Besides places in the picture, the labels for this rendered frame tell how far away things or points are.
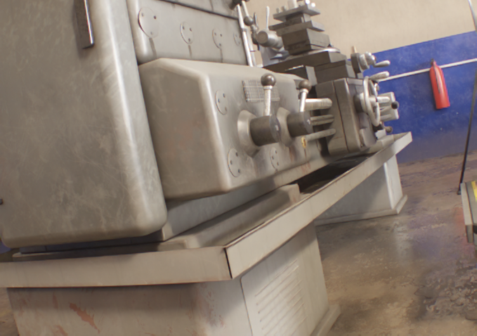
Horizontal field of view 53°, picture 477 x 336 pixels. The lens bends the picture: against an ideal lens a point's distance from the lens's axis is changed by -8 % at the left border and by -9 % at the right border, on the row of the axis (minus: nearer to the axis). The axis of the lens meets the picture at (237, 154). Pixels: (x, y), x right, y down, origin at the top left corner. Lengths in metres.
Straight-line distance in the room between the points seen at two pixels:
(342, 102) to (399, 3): 4.32
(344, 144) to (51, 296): 1.29
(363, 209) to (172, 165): 2.42
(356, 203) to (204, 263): 2.45
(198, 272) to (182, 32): 0.56
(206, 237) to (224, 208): 0.21
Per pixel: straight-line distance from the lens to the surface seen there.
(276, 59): 2.74
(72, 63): 1.05
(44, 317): 1.36
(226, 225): 1.21
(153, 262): 1.02
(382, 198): 3.31
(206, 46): 1.32
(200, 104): 0.99
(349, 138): 2.08
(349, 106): 2.07
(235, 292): 1.16
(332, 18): 6.45
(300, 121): 1.26
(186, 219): 1.16
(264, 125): 1.06
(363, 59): 2.23
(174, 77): 1.02
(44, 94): 1.11
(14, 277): 1.35
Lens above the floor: 0.64
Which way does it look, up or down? 1 degrees down
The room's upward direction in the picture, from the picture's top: 12 degrees counter-clockwise
